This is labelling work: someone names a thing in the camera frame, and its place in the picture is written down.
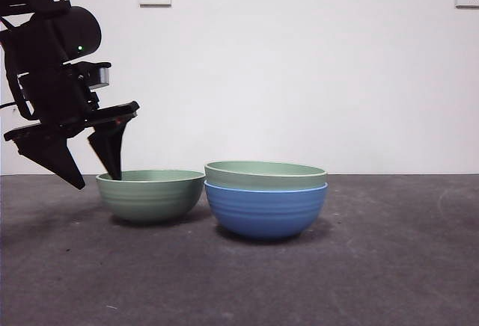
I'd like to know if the green ribbed bowl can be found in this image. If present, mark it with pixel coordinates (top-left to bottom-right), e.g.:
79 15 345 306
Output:
96 170 207 224
204 160 329 190

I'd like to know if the blue ribbed bowl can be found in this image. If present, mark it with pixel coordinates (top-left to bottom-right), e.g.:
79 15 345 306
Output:
204 180 329 240

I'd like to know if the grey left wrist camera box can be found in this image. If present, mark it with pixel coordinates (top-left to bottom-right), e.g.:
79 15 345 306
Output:
76 61 112 90

